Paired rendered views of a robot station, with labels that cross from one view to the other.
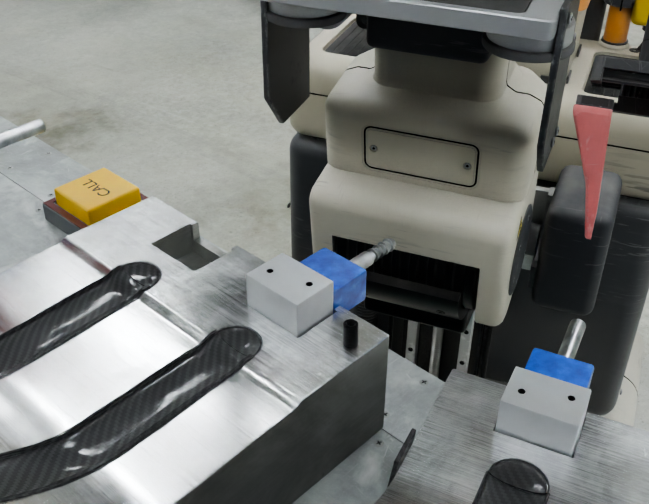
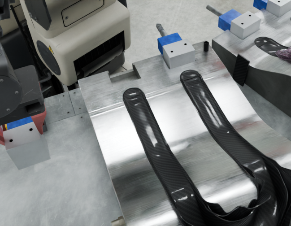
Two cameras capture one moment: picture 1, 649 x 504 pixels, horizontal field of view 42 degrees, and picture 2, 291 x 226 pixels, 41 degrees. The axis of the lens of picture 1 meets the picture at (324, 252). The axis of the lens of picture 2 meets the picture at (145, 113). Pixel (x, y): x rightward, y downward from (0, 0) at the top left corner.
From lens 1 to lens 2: 57 cm
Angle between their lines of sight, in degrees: 43
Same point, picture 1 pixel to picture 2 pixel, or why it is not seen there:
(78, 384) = (184, 124)
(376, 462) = not seen: hidden behind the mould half
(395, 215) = (93, 34)
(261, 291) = (177, 58)
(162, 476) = (241, 110)
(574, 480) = (267, 32)
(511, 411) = (246, 29)
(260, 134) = not seen: outside the picture
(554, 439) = (255, 28)
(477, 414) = (234, 40)
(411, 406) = not seen: hidden behind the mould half
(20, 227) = (6, 155)
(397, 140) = (74, 7)
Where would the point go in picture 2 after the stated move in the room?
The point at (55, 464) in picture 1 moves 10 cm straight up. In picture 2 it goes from (222, 137) to (227, 95)
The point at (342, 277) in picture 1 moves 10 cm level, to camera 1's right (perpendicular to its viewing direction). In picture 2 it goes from (178, 38) to (198, 8)
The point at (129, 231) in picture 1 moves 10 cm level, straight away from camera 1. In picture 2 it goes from (99, 91) to (47, 86)
